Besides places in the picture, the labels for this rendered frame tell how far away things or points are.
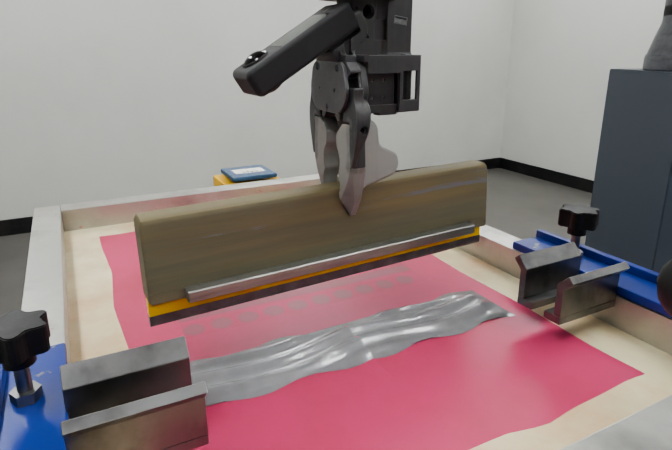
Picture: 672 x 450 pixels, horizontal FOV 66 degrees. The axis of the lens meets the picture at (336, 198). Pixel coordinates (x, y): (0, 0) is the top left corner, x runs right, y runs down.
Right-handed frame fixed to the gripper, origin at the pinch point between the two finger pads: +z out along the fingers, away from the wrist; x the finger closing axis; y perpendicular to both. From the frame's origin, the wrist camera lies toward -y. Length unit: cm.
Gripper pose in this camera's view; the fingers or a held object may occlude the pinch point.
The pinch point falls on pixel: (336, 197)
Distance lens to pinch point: 52.1
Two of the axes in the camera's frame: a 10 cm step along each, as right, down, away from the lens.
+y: 8.9, -1.3, 4.4
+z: 0.0, 9.6, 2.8
